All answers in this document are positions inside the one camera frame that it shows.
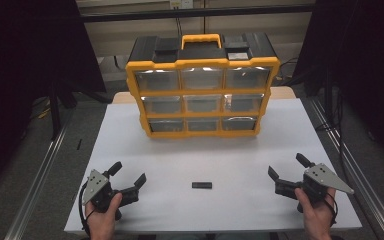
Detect hand-held gripper cable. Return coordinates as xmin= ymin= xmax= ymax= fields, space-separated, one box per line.
xmin=78 ymin=181 xmax=96 ymax=238
xmin=324 ymin=196 xmax=339 ymax=228

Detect black floor cables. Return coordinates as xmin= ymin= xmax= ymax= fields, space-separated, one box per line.
xmin=314 ymin=89 xmax=348 ymax=174

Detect aluminium floor rail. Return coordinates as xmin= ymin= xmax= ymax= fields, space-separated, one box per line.
xmin=4 ymin=109 xmax=74 ymax=240
xmin=308 ymin=98 xmax=384 ymax=240

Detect rows of clear drawers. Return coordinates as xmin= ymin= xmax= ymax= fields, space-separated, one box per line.
xmin=133 ymin=67 xmax=271 ymax=133

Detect yellow black organizer cabinet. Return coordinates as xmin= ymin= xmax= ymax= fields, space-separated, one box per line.
xmin=125 ymin=32 xmax=281 ymax=139

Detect black hanging cable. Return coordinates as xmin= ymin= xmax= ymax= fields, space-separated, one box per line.
xmin=174 ymin=8 xmax=184 ymax=36

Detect left hand-held gripper cable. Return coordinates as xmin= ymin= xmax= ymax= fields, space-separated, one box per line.
xmin=78 ymin=181 xmax=96 ymax=238

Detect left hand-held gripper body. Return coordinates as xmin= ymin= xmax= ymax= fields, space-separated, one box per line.
xmin=81 ymin=169 xmax=140 ymax=222

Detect person's left hand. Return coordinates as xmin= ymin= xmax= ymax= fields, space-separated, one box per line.
xmin=85 ymin=192 xmax=124 ymax=240

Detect person's right hand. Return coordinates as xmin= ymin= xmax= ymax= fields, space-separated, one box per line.
xmin=294 ymin=187 xmax=338 ymax=240

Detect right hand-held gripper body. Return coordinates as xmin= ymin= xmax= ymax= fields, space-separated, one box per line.
xmin=274 ymin=162 xmax=355 ymax=204

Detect right hand-held gripper cable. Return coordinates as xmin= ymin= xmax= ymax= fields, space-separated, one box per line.
xmin=324 ymin=196 xmax=339 ymax=228

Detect black horizontal bar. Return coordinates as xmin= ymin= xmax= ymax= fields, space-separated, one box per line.
xmin=79 ymin=3 xmax=316 ymax=24

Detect small black block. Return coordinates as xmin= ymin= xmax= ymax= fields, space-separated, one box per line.
xmin=191 ymin=181 xmax=213 ymax=190

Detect light wooden board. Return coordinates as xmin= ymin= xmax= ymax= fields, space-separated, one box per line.
xmin=112 ymin=85 xmax=297 ymax=105

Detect black metal stand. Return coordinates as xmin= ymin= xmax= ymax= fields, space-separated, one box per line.
xmin=48 ymin=81 xmax=63 ymax=140

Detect black curtain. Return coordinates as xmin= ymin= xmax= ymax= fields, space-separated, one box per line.
xmin=0 ymin=0 xmax=107 ymax=194
xmin=293 ymin=0 xmax=384 ymax=171

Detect clear plastic drawer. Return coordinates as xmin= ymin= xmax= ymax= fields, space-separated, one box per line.
xmin=183 ymin=94 xmax=223 ymax=114

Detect white wall socket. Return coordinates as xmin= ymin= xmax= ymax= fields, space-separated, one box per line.
xmin=169 ymin=0 xmax=194 ymax=10

